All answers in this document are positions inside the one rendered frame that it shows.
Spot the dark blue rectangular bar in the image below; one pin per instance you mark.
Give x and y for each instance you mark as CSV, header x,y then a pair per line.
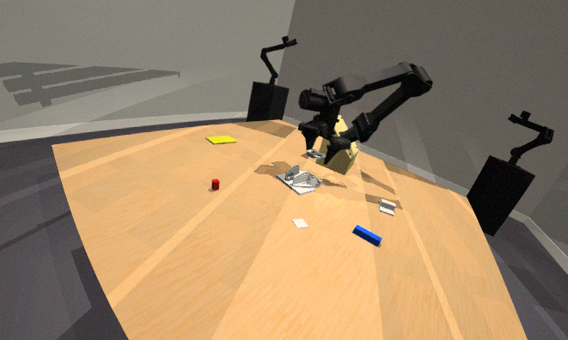
x,y
367,235

